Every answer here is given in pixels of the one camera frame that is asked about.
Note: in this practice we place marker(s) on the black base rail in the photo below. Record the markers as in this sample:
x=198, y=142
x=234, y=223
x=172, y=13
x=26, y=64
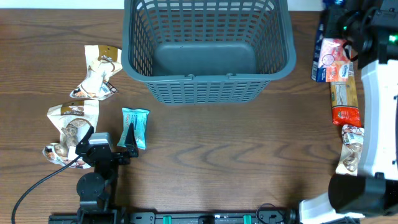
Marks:
x=261, y=217

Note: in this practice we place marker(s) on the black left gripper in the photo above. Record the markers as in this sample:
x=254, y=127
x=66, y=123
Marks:
x=130, y=148

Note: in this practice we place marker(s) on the teal snack packet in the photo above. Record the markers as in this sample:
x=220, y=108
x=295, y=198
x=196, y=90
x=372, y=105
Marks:
x=138, y=119

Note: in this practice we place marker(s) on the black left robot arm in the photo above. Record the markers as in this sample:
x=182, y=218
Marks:
x=97, y=189

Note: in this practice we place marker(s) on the beige snack pouch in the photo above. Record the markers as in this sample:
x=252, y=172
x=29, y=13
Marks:
x=352, y=147
x=102, y=62
x=73, y=120

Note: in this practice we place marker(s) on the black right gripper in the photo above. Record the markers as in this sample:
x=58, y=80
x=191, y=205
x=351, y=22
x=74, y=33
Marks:
x=332, y=12

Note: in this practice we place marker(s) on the tissue multipack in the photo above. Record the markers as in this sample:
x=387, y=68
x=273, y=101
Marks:
x=330, y=61

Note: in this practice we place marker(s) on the grey plastic basket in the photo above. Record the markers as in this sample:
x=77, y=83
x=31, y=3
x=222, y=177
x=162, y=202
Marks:
x=197, y=52

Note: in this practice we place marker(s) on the spaghetti packet orange ends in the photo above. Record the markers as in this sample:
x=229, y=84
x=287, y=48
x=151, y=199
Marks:
x=344, y=101

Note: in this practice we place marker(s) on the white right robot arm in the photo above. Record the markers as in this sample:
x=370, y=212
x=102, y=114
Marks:
x=370, y=27

